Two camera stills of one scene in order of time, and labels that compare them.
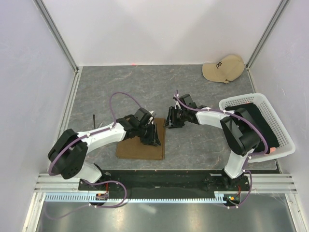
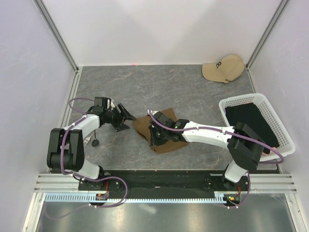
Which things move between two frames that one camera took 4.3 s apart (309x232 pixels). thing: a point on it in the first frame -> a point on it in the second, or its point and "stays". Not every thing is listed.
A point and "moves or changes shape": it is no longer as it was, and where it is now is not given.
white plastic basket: [286, 147] stays
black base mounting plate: [189, 180] stays
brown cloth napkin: [133, 149] moves or changes shape
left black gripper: [153, 139] -> [118, 124]
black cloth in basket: [255, 113] stays
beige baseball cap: [225, 71] stays
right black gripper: [171, 121] -> [155, 141]
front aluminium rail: [263, 183] stays
